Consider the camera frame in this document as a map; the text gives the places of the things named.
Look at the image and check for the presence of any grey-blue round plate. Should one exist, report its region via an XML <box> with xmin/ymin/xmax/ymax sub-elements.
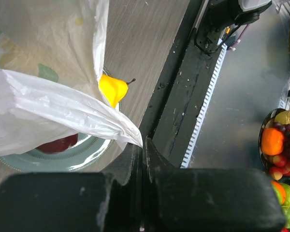
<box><xmin>0</xmin><ymin>67</ymin><xmax>123</xmax><ymax>173</ymax></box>

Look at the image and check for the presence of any yellow fake fruit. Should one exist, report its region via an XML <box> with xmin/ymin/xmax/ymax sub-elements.
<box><xmin>99</xmin><ymin>74</ymin><xmax>136</xmax><ymax>108</ymax></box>

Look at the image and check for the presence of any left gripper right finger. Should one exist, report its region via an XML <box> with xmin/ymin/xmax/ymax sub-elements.
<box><xmin>145</xmin><ymin>138</ymin><xmax>286</xmax><ymax>232</ymax></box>

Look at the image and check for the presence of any red fake apple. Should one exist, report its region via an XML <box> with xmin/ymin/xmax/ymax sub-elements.
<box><xmin>36</xmin><ymin>134</ymin><xmax>78</xmax><ymax>154</ymax></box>

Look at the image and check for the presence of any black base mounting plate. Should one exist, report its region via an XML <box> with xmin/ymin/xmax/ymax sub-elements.
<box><xmin>140</xmin><ymin>0</ymin><xmax>221</xmax><ymax>167</ymax></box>

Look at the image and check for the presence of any white slotted cable duct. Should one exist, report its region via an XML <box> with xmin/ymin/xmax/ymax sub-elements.
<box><xmin>180</xmin><ymin>43</ymin><xmax>227</xmax><ymax>168</ymax></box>

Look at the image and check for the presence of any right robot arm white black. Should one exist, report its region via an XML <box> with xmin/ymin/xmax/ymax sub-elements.
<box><xmin>198</xmin><ymin>0</ymin><xmax>272</xmax><ymax>31</ymax></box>

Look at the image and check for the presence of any fruit bowl with orange grapes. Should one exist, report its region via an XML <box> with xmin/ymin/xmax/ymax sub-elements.
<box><xmin>258</xmin><ymin>108</ymin><xmax>290</xmax><ymax>181</ymax></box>

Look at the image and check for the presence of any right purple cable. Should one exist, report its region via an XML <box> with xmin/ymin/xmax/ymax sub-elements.
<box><xmin>232</xmin><ymin>24</ymin><xmax>251</xmax><ymax>51</ymax></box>

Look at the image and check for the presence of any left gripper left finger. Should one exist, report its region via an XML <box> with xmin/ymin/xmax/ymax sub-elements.
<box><xmin>0</xmin><ymin>144</ymin><xmax>142</xmax><ymax>232</ymax></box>

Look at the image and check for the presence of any green fake apple pile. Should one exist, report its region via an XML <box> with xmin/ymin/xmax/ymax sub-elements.
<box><xmin>271</xmin><ymin>181</ymin><xmax>290</xmax><ymax>232</ymax></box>

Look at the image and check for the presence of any white plastic bag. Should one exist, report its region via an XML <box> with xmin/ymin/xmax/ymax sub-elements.
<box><xmin>0</xmin><ymin>0</ymin><xmax>143</xmax><ymax>146</ymax></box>

